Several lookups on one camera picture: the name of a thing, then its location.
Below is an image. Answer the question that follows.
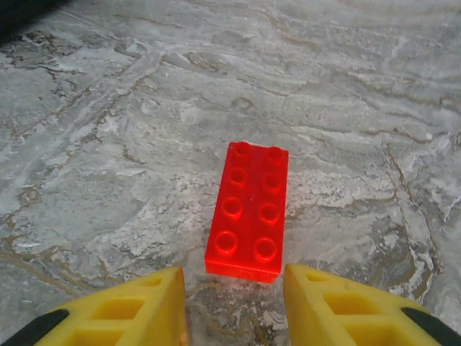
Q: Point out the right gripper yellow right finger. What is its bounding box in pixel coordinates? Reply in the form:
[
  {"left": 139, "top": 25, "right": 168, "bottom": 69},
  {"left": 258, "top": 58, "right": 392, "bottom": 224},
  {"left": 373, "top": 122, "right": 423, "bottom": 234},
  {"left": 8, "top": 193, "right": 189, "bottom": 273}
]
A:
[{"left": 283, "top": 263, "right": 444, "bottom": 346}]

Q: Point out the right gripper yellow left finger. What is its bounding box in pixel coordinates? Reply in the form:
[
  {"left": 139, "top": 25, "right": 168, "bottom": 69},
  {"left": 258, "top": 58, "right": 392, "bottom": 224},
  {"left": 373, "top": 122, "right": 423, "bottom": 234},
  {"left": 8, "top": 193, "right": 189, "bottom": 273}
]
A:
[{"left": 0, "top": 266, "right": 189, "bottom": 346}]

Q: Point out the red flat studded brick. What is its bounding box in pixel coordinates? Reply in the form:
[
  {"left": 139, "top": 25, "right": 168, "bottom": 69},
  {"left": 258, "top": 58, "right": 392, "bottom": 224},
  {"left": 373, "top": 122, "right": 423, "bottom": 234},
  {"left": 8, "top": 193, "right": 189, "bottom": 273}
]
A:
[{"left": 204, "top": 141, "right": 290, "bottom": 283}]

